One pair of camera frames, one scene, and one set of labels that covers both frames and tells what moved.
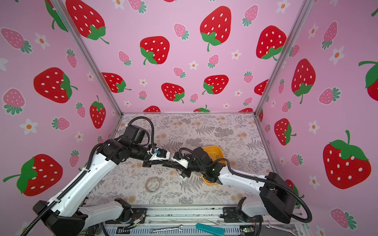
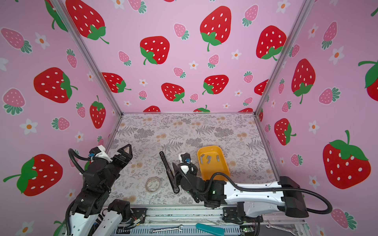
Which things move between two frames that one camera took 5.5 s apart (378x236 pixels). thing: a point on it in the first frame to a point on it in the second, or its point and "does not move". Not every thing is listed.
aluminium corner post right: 286,54 does not move
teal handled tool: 210,229 does not move
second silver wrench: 292,231 does not move
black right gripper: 185,172 to 179,174
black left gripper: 149,163 to 126,157
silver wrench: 152,230 does not move
